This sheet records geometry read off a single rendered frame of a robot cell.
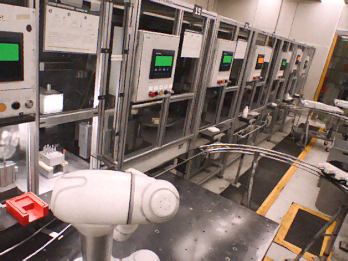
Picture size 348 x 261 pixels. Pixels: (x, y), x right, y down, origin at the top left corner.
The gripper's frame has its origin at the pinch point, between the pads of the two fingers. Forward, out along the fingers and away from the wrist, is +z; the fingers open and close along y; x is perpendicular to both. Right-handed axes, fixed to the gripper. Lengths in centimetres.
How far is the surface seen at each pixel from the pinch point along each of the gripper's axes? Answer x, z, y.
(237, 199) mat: -215, -19, -111
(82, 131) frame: -24.7, 41.9, -1.0
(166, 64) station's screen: -76, 18, 48
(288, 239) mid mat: -185, -88, -112
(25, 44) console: 25, 20, 56
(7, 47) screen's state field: 34, 18, 55
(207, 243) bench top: -42, -54, -45
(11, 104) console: 31.8, 20.2, 30.5
